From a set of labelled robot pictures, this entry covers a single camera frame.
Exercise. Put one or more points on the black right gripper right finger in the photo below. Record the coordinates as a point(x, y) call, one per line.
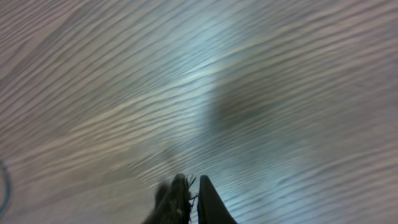
point(210, 208)

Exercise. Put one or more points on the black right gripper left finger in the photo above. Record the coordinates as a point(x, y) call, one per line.
point(172, 202)

